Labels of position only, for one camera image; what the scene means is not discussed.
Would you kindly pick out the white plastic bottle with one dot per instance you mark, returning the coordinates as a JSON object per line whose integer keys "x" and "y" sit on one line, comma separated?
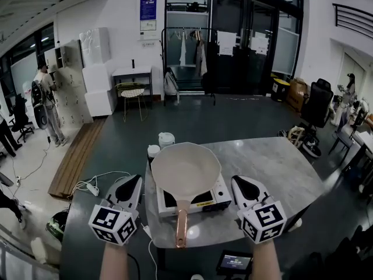
{"x": 295, "y": 225}

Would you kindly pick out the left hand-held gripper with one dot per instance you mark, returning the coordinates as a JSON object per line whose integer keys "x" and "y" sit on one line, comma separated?
{"x": 107, "y": 219}

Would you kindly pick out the white paper sheet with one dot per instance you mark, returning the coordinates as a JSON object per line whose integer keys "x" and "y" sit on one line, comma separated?
{"x": 259, "y": 46}
{"x": 226, "y": 43}

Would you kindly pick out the black balcony railing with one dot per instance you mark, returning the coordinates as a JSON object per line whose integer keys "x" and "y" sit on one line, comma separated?
{"x": 355, "y": 19}

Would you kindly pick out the grey hanging garment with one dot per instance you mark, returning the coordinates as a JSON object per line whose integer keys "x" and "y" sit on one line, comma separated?
{"x": 200, "y": 58}

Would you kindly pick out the cream carved chair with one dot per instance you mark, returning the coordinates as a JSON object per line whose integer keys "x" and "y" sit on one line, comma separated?
{"x": 295, "y": 136}

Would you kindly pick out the white hanging garment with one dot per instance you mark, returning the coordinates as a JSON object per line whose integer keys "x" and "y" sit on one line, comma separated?
{"x": 183, "y": 51}

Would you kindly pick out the cardboard box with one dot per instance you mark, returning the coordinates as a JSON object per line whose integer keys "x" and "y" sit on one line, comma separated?
{"x": 297, "y": 95}

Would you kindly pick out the black display monitor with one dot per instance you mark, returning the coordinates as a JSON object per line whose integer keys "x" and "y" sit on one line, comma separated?
{"x": 235, "y": 262}

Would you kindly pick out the grey backpack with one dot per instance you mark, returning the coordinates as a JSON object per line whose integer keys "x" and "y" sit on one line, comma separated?
{"x": 171, "y": 84}

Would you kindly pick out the wooden slat platform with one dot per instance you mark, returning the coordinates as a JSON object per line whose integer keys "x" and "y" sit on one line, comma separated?
{"x": 78, "y": 156}

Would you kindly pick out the black bin with yellow lid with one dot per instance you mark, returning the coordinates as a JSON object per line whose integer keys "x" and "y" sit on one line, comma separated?
{"x": 280, "y": 90}

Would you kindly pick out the person's right forearm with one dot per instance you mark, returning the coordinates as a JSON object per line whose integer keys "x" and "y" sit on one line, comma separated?
{"x": 266, "y": 261}

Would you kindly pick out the dark blue chair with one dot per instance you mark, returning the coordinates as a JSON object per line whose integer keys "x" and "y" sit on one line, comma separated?
{"x": 342, "y": 139}

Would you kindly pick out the white foam box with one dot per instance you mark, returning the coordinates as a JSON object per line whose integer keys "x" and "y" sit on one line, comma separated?
{"x": 97, "y": 79}
{"x": 100, "y": 104}

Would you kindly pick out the green black bag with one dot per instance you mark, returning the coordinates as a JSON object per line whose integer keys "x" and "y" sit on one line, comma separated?
{"x": 56, "y": 226}

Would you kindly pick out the black glass double door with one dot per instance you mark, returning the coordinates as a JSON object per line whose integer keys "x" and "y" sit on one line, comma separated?
{"x": 247, "y": 74}

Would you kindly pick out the black white backpack rig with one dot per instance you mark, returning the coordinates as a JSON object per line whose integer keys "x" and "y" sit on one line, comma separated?
{"x": 39, "y": 109}
{"x": 311, "y": 147}

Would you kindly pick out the white power adapter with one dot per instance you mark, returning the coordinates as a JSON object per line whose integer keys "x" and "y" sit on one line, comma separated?
{"x": 146, "y": 230}

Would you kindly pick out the blue wall poster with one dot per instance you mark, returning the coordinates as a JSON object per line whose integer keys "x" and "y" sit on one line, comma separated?
{"x": 148, "y": 9}

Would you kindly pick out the whiteboard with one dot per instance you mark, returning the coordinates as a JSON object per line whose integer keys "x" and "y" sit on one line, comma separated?
{"x": 24, "y": 71}

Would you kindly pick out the tall wrapped white box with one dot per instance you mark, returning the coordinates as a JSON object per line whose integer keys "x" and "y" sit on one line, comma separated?
{"x": 94, "y": 47}

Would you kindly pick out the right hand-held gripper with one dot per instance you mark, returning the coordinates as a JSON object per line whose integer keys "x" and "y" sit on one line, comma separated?
{"x": 265, "y": 220}

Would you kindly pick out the beige metal lockers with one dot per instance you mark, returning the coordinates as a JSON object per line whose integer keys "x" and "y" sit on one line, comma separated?
{"x": 73, "y": 92}

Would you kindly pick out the person's left forearm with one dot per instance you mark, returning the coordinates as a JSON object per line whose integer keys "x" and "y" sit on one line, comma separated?
{"x": 115, "y": 261}

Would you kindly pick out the white plastic jug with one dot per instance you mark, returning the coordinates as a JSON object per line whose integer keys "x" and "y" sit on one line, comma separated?
{"x": 38, "y": 251}

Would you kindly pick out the black clothes rack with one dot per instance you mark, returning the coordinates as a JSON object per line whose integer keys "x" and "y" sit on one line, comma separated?
{"x": 162, "y": 69}

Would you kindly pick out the white side table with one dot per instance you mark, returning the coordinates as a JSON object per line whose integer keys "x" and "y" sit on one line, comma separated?
{"x": 131, "y": 71}

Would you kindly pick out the white wall notice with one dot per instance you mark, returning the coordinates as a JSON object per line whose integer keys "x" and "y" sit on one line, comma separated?
{"x": 148, "y": 25}

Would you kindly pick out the black office chair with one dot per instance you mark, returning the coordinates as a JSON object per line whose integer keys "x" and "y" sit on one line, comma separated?
{"x": 20, "y": 115}
{"x": 317, "y": 104}

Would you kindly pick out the white lidded jar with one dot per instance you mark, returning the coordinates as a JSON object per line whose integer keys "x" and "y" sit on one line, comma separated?
{"x": 166, "y": 140}

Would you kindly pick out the white appliance with dark window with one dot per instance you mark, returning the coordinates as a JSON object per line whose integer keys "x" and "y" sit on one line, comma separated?
{"x": 224, "y": 200}

